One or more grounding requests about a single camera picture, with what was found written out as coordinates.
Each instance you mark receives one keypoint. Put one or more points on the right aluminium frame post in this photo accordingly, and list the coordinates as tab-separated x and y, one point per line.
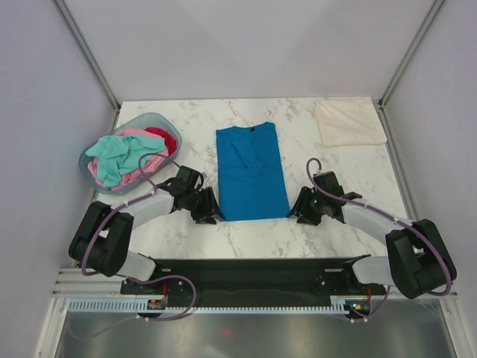
416	42

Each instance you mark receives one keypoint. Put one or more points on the blue t-shirt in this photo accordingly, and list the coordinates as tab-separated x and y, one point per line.
251	183

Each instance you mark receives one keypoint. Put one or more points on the teal t-shirt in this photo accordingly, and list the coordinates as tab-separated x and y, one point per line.
119	155

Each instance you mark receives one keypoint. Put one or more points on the grey plastic laundry basket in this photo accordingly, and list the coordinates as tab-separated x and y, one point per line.
142	121

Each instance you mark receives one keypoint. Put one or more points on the red t-shirt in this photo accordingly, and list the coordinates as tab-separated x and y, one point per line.
170	140

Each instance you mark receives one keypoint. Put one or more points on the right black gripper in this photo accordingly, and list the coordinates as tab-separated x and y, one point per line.
300	207

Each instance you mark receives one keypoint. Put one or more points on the left aluminium frame post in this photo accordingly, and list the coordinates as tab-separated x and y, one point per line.
80	41

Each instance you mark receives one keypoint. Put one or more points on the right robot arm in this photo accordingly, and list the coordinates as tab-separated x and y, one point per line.
417	261

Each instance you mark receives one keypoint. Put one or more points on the white slotted cable duct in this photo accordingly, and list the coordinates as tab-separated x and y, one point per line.
149	306

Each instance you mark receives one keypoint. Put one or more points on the pink t-shirt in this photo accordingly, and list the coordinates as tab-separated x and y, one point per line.
148	163

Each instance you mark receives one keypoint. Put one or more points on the aluminium rail profile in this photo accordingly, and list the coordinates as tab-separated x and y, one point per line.
89	287

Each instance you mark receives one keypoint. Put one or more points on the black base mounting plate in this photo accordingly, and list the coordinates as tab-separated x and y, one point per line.
274	270

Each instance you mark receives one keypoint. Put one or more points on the folded cream t-shirt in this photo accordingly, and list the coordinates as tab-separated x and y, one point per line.
348	122

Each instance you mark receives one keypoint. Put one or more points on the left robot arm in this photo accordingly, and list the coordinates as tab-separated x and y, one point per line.
101	243

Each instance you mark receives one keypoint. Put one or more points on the aluminium frame post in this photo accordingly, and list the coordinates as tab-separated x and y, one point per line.
416	42
80	41

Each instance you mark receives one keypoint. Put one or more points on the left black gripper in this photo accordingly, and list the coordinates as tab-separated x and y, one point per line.
207	213

